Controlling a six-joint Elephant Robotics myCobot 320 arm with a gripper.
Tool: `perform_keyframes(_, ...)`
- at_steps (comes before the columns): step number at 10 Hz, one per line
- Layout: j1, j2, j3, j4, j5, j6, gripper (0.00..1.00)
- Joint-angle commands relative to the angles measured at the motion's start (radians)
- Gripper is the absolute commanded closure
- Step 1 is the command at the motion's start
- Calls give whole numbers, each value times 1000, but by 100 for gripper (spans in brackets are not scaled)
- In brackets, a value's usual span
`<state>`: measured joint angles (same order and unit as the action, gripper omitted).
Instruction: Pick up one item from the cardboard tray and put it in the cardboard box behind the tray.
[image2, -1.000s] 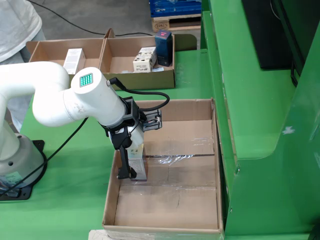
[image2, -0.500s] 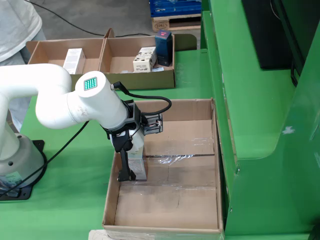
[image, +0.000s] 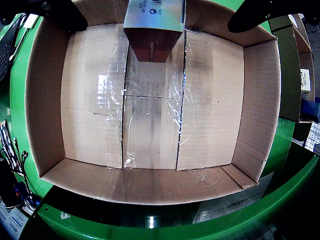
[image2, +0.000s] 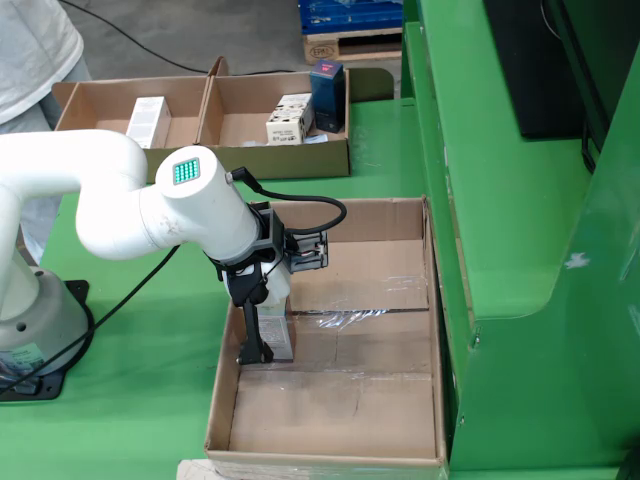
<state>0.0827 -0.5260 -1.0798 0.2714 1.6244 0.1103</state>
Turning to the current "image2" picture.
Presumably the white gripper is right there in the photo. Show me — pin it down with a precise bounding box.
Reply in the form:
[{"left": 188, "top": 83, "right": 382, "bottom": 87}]
[{"left": 219, "top": 259, "right": 293, "bottom": 366}]

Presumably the holographic silver product box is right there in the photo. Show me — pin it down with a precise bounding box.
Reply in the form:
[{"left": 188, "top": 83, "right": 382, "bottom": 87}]
[{"left": 257, "top": 294, "right": 296, "bottom": 364}]

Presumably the large open cardboard tray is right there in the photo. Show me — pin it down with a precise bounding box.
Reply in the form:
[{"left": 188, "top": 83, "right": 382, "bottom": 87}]
[{"left": 203, "top": 196, "right": 450, "bottom": 471}]

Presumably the plastic wrapped cardboard sheet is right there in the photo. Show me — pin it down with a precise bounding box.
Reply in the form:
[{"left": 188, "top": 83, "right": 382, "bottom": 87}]
[{"left": 175, "top": 457, "right": 449, "bottom": 480}]

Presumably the divided cardboard box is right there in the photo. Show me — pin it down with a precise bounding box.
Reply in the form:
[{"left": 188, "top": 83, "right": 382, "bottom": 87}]
[{"left": 51, "top": 55, "right": 351, "bottom": 184}]

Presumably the white cow print box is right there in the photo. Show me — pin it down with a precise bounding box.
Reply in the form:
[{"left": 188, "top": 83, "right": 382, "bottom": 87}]
[{"left": 265, "top": 92, "right": 316, "bottom": 147}]

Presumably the dark blue product box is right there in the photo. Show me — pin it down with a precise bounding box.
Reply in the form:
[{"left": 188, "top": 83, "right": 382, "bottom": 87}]
[{"left": 308, "top": 59, "right": 347, "bottom": 135}]

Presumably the tall white carton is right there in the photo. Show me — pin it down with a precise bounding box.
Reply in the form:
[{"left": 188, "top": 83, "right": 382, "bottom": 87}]
[{"left": 125, "top": 95, "right": 173, "bottom": 150}]

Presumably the green machine housing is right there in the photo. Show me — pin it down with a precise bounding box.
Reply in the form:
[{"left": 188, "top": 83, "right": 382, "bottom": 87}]
[{"left": 399, "top": 0, "right": 640, "bottom": 480}]

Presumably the wooden pallet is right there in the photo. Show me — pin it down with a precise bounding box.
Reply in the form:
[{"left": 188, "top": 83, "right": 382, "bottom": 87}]
[{"left": 302, "top": 27, "right": 404, "bottom": 65}]

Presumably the person in white shirt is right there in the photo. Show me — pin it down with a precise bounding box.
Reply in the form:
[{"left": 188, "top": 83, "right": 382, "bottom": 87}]
[{"left": 0, "top": 0, "right": 94, "bottom": 266}]

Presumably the black monitor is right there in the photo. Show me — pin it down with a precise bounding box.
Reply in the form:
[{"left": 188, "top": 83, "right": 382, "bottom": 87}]
[{"left": 482, "top": 0, "right": 614, "bottom": 141}]

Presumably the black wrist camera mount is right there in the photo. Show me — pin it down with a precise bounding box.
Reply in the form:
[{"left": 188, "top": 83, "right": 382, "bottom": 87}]
[{"left": 248, "top": 201, "right": 331, "bottom": 274}]

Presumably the long black arm cable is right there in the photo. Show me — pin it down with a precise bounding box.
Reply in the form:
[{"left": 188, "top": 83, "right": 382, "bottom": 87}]
[{"left": 0, "top": 244, "right": 181, "bottom": 397}]

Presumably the short black plugged cable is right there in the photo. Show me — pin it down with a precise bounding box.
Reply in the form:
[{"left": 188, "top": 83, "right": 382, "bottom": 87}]
[{"left": 227, "top": 167, "right": 348, "bottom": 236}]

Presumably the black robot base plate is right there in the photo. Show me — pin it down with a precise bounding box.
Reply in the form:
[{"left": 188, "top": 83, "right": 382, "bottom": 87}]
[{"left": 0, "top": 279, "right": 96, "bottom": 401}]

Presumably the thin black floor cable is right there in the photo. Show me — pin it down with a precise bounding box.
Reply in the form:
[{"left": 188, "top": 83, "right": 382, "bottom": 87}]
[{"left": 59, "top": 0, "right": 302, "bottom": 76}]

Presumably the blue wire mesh crate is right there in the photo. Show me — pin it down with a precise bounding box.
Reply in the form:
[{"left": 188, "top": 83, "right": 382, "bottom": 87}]
[{"left": 298, "top": 0, "right": 404, "bottom": 36}]

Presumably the black monitor cable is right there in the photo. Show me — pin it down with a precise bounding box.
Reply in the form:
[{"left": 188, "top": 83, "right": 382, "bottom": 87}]
[{"left": 579, "top": 119, "right": 600, "bottom": 175}]

